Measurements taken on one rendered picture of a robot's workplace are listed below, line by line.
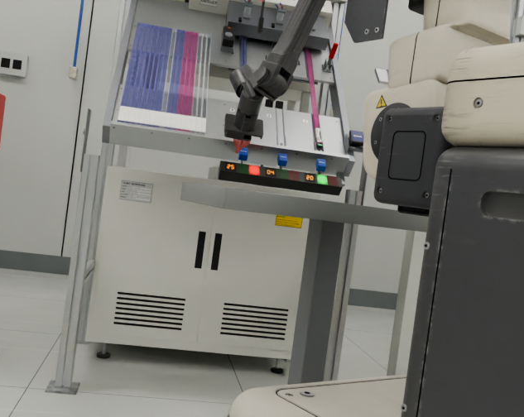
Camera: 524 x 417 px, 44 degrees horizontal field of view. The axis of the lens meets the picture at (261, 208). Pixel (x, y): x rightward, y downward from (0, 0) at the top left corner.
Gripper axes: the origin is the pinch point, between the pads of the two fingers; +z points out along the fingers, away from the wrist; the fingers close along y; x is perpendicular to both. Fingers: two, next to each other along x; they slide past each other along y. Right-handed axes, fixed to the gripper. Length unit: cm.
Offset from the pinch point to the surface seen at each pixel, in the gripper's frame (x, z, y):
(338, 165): -2.0, 1.1, -29.6
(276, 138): -8.2, 0.6, -11.2
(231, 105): -19.9, 1.0, 2.0
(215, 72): -68, 25, 4
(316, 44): -56, -3, -25
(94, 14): -192, 89, 66
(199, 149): -1.6, 3.6, 10.0
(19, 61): -164, 110, 100
